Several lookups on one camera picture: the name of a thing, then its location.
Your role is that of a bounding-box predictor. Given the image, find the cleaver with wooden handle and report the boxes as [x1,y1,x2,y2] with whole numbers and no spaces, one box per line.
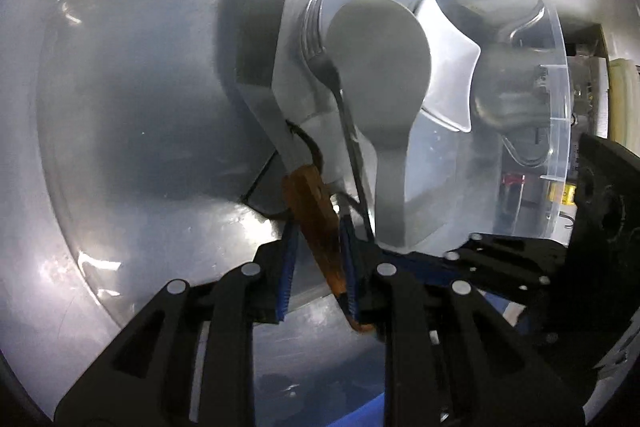
[215,0,376,334]

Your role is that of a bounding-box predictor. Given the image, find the clear plastic container blue handles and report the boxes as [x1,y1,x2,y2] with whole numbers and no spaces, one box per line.
[0,0,574,427]

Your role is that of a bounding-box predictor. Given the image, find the white ceramic spoon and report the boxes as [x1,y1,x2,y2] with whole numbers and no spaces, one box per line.
[324,0,433,249]

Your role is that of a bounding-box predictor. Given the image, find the white star-shaped dish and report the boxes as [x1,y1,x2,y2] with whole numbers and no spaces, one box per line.
[407,0,482,132]

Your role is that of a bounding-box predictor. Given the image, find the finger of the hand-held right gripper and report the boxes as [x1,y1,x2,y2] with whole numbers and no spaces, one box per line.
[385,233,571,305]

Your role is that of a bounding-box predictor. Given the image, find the metal fork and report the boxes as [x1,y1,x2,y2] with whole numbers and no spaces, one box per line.
[299,0,376,244]

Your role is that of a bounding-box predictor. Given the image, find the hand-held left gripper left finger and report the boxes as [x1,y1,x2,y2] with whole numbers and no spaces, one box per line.
[52,218,301,427]

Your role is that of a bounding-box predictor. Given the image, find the cream plastic lid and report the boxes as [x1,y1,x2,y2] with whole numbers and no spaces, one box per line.
[605,57,640,144]

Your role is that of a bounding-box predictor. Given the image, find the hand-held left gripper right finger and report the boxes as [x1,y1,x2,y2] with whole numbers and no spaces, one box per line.
[340,214,586,427]

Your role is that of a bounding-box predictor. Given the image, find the stainless steel appliance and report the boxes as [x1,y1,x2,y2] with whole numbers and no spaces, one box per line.
[565,24,609,138]

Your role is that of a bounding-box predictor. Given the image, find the stainless steel kettle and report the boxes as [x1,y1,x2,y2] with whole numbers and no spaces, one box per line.
[472,2,547,134]

